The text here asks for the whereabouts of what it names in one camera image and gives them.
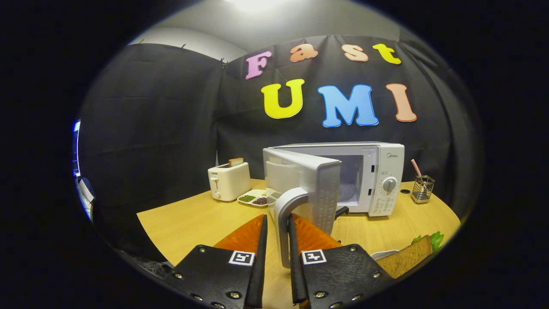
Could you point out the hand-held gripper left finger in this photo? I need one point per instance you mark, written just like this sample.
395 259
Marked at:
260 266

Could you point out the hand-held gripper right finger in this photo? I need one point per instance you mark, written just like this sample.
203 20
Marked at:
294 266

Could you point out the brown bread lettuce sandwich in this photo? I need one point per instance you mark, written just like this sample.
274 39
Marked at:
407 257

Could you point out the white microwave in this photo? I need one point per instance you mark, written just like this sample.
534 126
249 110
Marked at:
386 165

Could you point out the white divided bean dish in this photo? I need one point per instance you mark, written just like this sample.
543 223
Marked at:
254 198

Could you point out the white toaster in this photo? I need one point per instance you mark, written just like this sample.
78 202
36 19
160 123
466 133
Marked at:
229 182

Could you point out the white plate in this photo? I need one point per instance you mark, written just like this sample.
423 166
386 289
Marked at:
383 254

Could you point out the pink striped straw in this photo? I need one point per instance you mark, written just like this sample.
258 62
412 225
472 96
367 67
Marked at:
416 167

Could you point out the black backdrop cloth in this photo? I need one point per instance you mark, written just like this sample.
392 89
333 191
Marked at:
150 128

